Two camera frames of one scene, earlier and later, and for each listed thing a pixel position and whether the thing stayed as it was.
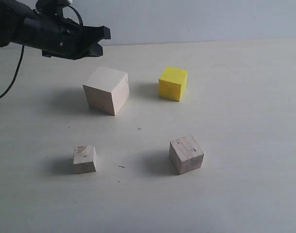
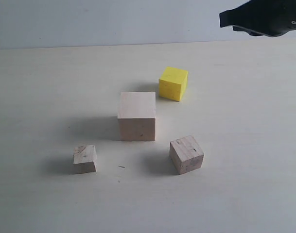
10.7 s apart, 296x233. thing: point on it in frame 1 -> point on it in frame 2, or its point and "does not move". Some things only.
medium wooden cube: (186, 154) does not move
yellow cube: (172, 83) does not move
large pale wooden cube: (107, 90) -> (136, 111)
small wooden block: (84, 159) does not move
